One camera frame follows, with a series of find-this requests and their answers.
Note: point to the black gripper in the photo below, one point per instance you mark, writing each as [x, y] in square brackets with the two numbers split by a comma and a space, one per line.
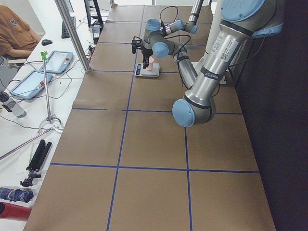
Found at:
[145, 52]

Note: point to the pink paper cup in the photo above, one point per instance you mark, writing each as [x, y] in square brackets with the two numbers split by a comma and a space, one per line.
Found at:
[151, 64]

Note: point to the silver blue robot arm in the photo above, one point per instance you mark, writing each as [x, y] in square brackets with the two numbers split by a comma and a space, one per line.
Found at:
[235, 21]
[154, 42]

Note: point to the white digital kitchen scale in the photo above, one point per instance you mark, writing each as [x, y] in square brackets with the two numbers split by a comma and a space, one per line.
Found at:
[139, 71]

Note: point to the black keyboard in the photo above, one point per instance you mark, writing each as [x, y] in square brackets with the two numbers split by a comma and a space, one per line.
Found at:
[65, 33]

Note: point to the blue teach pendant far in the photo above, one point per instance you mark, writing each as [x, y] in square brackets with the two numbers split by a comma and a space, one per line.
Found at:
[58, 61]

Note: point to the blue teach pendant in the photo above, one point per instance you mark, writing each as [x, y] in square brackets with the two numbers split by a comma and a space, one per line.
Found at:
[30, 86]
[58, 61]

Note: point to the black computer mouse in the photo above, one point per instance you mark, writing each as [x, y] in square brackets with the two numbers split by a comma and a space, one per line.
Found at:
[46, 42]

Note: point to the blue teach pendant near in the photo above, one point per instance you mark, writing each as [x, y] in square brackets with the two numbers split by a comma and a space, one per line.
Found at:
[30, 86]

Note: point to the green tipped grabber stick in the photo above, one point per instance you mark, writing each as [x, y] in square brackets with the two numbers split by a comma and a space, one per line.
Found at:
[51, 122]

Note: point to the person in brown shirt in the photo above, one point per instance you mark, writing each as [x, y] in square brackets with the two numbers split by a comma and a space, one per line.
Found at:
[17, 38]

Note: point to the black folded tripod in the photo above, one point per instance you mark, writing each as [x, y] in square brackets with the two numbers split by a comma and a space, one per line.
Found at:
[36, 163]

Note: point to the clear water bottle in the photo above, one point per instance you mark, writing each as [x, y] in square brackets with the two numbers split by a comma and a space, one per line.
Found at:
[11, 105]

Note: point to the blue folded umbrella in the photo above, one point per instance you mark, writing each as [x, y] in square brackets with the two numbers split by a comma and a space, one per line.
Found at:
[16, 195]

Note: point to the red bottle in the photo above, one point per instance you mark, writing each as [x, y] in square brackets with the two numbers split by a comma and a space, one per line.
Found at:
[14, 212]

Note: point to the aluminium frame post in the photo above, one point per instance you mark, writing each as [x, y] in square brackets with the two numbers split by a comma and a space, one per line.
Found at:
[64, 12]

